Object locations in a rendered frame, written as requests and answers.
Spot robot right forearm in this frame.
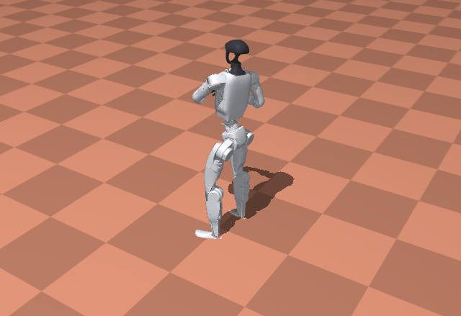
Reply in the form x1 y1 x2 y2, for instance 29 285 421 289
248 94 255 105

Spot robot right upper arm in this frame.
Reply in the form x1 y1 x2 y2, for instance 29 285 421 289
249 71 265 108

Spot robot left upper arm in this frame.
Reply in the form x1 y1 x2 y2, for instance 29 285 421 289
192 74 226 104

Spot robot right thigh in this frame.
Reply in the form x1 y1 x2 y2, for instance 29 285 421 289
230 129 254 186

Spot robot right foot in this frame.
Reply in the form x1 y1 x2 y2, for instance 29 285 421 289
229 210 245 219

